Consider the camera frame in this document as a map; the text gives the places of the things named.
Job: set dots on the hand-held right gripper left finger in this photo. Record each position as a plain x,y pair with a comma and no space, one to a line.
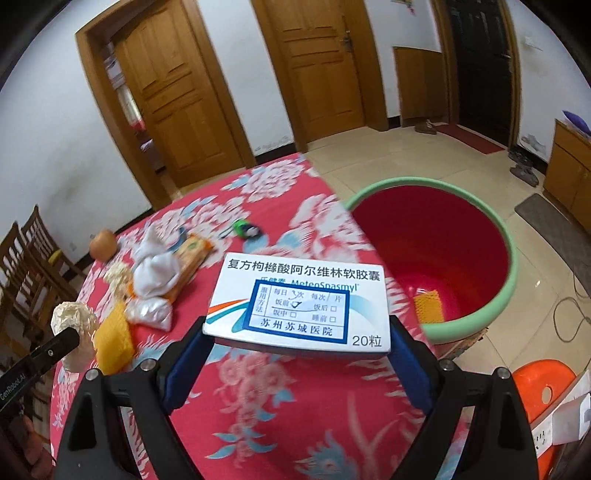
180,369

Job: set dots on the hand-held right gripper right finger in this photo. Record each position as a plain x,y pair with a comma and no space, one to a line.
406,364

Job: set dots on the orange plastic stool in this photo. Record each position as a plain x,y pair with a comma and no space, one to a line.
538,383

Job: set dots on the white medicine box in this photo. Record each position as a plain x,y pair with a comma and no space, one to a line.
300,277

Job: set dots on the dark shoes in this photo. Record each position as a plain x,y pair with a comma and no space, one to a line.
524,168

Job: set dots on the yellow mesh sponge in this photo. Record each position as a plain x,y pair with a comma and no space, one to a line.
428,307

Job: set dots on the red doormat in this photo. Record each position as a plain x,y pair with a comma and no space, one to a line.
471,138

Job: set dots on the wooden shoe cabinet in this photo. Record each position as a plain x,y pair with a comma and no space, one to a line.
418,87

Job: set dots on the orange fruit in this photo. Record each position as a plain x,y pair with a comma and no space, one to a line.
102,245

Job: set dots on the white power strip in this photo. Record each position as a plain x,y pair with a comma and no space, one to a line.
542,434

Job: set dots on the large white paper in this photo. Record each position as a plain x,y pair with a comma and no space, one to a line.
69,316

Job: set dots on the wooden chair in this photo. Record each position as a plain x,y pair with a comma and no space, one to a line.
41,240
23,286

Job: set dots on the orange snack packet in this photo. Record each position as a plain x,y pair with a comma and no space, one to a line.
191,254

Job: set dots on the yellow sponge cloth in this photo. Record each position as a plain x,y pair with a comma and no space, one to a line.
113,341

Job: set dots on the red basin with green rim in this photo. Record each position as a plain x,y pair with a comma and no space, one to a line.
415,240

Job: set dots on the small crumpled white paper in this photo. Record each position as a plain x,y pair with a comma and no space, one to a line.
117,277

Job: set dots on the open wooden door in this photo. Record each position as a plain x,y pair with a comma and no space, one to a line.
175,101

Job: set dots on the closed wooden door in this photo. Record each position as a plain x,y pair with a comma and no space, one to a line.
318,69

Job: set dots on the green black small gadget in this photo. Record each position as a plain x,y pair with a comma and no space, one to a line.
244,229

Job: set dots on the silver white plastic bag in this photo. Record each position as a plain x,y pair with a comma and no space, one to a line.
147,313

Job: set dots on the black entrance door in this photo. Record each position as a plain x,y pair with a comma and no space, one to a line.
480,64

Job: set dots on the white cardboard box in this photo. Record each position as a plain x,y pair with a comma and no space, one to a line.
570,415

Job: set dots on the white knotted cloth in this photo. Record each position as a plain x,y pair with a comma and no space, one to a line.
154,272

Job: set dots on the red floral tablecloth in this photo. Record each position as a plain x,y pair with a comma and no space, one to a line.
277,406

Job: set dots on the grey floor mat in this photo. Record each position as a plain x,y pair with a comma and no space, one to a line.
547,214

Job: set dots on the purple cloth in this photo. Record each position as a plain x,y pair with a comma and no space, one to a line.
576,121

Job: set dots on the brown shoes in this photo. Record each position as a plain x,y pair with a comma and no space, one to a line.
425,126

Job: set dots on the long wooden cabinet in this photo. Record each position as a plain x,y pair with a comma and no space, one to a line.
568,175

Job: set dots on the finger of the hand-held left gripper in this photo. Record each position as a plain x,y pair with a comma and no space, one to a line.
57,348

